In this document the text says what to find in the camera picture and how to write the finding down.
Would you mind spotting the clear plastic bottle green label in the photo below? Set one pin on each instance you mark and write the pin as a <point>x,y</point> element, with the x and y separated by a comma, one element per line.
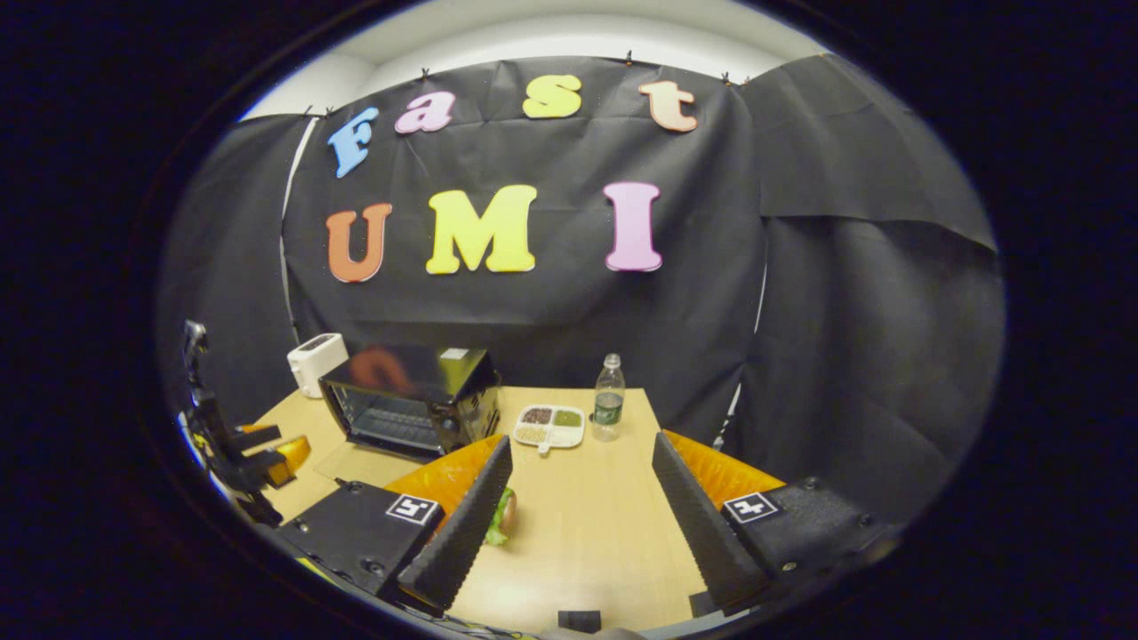
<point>609,404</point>

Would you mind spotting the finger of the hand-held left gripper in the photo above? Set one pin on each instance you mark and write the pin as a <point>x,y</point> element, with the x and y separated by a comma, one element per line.
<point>260,437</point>
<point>289,458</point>

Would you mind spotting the white divided plate of grains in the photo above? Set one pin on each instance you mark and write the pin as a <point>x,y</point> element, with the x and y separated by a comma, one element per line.
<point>549,427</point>

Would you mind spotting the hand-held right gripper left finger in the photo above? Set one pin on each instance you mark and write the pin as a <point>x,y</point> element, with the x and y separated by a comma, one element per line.
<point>458,533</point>

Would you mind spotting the white toaster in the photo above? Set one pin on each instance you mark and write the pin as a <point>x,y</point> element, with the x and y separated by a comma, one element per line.
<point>316,360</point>

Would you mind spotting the black electric oven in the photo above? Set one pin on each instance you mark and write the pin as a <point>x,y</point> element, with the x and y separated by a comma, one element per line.
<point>462,391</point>

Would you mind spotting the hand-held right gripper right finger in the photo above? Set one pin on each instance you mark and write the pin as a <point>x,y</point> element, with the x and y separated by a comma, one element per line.
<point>702,529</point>

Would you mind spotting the sandwich with lettuce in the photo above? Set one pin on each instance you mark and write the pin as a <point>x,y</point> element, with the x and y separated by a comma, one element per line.
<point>503,516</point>

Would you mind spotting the black backdrop cloth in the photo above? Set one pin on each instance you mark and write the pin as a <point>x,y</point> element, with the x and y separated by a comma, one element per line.
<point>845,356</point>

